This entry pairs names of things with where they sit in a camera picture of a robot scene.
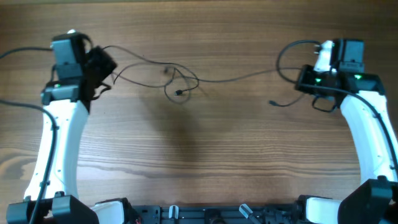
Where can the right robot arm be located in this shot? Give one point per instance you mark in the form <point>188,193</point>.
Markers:
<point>339,74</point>

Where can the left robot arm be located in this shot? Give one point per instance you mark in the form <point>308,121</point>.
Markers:
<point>52,195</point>

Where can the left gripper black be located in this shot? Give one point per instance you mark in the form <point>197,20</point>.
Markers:
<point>108,67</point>

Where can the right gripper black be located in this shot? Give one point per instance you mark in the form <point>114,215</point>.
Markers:
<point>308,74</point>

